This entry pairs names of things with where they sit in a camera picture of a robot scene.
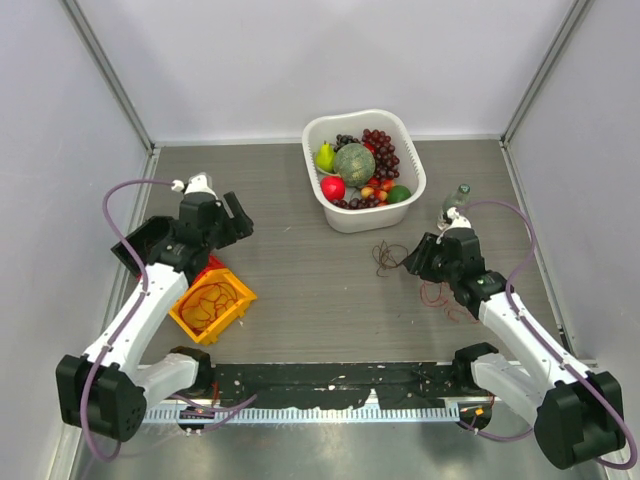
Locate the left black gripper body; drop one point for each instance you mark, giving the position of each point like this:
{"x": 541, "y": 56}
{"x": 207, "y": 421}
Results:
{"x": 222, "y": 231}

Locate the slotted cable duct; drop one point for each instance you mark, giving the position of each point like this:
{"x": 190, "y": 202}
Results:
{"x": 168, "y": 413}

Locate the red apple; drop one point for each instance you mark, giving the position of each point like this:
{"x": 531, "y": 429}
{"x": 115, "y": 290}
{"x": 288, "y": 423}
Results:
{"x": 333, "y": 188}

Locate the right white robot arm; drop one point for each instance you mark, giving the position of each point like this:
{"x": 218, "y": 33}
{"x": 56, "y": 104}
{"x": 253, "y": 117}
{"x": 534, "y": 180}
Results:
{"x": 575, "y": 413}

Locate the green lime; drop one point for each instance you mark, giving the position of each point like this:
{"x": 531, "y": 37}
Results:
{"x": 398, "y": 194}

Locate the green yellow pear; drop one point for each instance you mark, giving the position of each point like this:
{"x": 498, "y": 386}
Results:
{"x": 324, "y": 159}

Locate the red grape bunch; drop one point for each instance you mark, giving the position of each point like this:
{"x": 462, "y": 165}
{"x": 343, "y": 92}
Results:
{"x": 380, "y": 144}

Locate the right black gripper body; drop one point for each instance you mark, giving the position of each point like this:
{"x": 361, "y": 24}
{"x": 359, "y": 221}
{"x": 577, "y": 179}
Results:
{"x": 439, "y": 268}

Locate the green netted melon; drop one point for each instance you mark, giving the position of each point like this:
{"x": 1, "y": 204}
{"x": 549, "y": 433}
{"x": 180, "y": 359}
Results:
{"x": 355, "y": 164}

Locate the yellow plastic bin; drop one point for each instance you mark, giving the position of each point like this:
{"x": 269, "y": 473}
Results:
{"x": 205, "y": 310}

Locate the cherry cluster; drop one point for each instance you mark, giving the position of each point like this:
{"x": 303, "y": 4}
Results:
{"x": 374, "y": 194}

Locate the clear glass bottle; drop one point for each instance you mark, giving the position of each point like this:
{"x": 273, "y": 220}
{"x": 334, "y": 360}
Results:
{"x": 458, "y": 198}

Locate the black plastic bin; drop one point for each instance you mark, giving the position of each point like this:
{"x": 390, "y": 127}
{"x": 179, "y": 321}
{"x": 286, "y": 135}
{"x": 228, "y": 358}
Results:
{"x": 143, "y": 239}

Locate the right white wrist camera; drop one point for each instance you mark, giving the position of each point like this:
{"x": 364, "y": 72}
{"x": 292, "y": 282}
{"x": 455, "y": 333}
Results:
{"x": 452, "y": 218}

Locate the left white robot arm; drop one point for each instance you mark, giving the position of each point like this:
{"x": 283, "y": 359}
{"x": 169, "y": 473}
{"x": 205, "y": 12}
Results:
{"x": 105, "y": 390}

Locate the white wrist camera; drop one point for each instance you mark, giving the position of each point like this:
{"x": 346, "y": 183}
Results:
{"x": 200, "y": 183}
{"x": 452, "y": 218}

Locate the red plastic bin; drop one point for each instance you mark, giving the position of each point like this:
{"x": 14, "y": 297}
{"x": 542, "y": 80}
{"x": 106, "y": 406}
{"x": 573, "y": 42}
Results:
{"x": 213, "y": 264}

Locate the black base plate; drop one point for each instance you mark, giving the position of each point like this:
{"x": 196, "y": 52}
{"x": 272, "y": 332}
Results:
{"x": 339, "y": 386}

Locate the dark grape bunch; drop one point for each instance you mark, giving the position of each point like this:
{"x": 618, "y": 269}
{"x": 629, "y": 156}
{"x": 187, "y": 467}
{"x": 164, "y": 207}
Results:
{"x": 342, "y": 140}

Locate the white plastic fruit basket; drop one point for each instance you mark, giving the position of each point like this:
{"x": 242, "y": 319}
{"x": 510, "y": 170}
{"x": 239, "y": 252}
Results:
{"x": 412, "y": 175}

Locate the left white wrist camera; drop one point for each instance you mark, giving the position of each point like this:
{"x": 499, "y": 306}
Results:
{"x": 200, "y": 183}

